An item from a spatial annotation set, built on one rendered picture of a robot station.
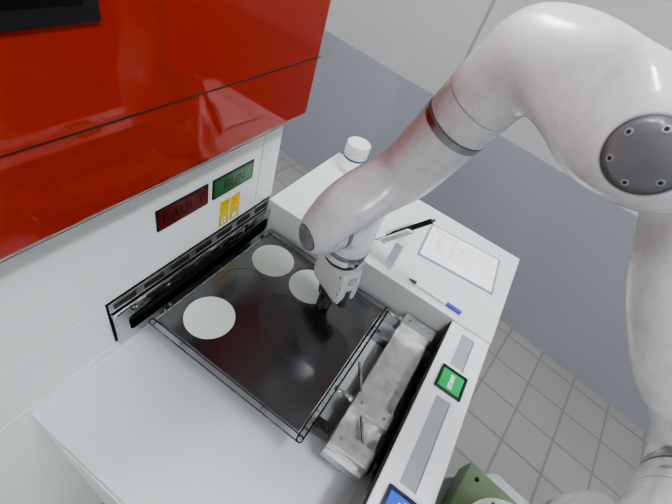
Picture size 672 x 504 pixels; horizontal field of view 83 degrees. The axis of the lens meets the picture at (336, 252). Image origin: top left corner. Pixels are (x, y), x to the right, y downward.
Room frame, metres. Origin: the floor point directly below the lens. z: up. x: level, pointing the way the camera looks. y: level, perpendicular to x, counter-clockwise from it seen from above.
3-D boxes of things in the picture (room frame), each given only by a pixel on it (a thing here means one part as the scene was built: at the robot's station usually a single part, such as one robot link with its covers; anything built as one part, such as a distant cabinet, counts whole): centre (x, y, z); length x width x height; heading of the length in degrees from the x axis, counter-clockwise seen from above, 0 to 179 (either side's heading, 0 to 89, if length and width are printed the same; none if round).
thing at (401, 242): (0.68, -0.11, 1.03); 0.06 x 0.04 x 0.13; 73
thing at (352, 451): (0.26, -0.15, 0.89); 0.08 x 0.03 x 0.03; 73
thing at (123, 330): (0.52, 0.27, 0.89); 0.44 x 0.02 x 0.10; 163
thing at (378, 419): (0.34, -0.18, 0.89); 0.08 x 0.03 x 0.03; 73
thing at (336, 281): (0.54, -0.02, 1.03); 0.10 x 0.07 x 0.11; 48
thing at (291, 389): (0.47, 0.06, 0.90); 0.34 x 0.34 x 0.01; 73
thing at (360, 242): (0.53, -0.01, 1.17); 0.09 x 0.08 x 0.13; 142
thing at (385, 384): (0.41, -0.20, 0.87); 0.36 x 0.08 x 0.03; 163
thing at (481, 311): (0.81, -0.14, 0.89); 0.62 x 0.35 x 0.14; 73
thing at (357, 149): (1.00, 0.05, 1.01); 0.07 x 0.07 x 0.10
